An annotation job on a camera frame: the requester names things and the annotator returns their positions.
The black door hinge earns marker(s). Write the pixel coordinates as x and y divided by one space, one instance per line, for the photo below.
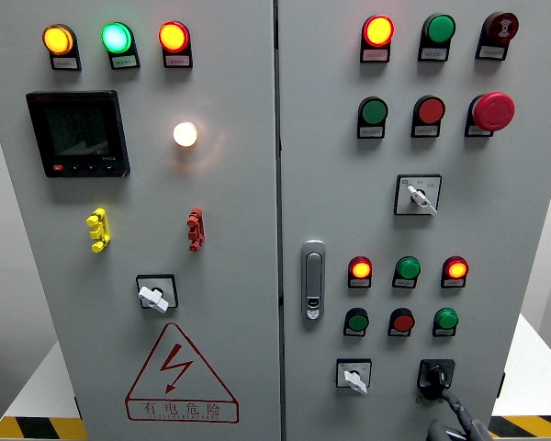
501 385
78 407

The black yellow striped tape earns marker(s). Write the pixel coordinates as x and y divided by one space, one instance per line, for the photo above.
528 428
37 428

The small black label plate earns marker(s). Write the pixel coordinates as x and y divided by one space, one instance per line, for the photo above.
177 60
65 63
375 55
491 53
453 283
443 333
359 283
124 61
371 132
476 131
352 333
403 284
425 131
433 54
397 333

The small unlit green lamp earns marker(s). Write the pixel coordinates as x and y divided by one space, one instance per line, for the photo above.
446 319
408 268

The small red push button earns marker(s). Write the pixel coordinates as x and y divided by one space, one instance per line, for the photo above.
403 322

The small green push button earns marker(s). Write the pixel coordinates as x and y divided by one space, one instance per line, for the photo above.
357 322

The small lit red lamp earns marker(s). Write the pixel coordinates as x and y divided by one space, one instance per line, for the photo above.
360 269
456 269

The silver door lock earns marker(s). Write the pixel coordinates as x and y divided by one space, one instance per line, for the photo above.
313 280

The pale grey cabinet door with lock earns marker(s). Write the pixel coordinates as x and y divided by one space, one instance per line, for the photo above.
482 206

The red warning triangle sticker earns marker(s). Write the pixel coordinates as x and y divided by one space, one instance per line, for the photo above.
178 364

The large red stop button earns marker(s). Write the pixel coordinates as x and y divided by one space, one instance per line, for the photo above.
494 111

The pale grey cabinet door with display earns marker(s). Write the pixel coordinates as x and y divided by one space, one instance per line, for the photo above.
229 206

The unlit green round lamp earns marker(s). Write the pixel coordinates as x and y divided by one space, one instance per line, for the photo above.
440 28

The dark red buzzer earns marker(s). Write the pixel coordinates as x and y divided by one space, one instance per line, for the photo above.
503 27

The lit white lamp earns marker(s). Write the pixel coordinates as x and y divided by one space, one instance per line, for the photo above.
185 134

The lit red round lamp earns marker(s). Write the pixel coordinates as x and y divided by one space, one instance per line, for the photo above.
378 30
173 37

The black display meter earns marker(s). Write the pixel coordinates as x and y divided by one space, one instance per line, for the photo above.
77 133

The lit green round lamp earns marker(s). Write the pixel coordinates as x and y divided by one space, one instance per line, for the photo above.
115 37

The lit yellow round lamp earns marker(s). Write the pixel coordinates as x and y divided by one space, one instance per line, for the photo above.
58 39

